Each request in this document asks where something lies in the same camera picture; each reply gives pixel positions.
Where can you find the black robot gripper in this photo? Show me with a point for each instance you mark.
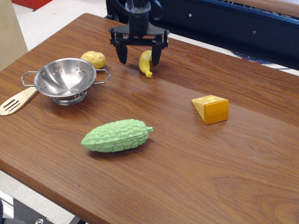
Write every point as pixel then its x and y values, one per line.
pixel 139 31

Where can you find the yellow toy banana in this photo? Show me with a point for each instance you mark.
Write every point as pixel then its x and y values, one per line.
pixel 144 63

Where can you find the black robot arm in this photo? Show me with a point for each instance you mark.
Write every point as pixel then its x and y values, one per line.
pixel 140 6

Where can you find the steel colander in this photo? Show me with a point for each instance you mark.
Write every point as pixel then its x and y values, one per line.
pixel 65 80

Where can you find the yellow toy potato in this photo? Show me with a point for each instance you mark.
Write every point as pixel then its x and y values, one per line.
pixel 97 59

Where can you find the green toy bitter gourd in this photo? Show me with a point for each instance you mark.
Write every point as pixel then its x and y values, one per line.
pixel 117 136

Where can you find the orange toy cheese wedge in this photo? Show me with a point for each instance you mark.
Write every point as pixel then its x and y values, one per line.
pixel 212 109

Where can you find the red crate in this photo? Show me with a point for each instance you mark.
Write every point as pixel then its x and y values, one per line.
pixel 32 4

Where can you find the light wooden panel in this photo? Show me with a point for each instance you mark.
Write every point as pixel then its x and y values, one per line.
pixel 12 43

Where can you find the wooden slotted spatula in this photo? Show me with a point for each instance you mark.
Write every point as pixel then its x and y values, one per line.
pixel 17 101

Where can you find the dark blue metal frame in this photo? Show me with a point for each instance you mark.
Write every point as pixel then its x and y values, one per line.
pixel 239 27

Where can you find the metal table mount bracket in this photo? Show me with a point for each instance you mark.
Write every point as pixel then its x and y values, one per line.
pixel 40 211

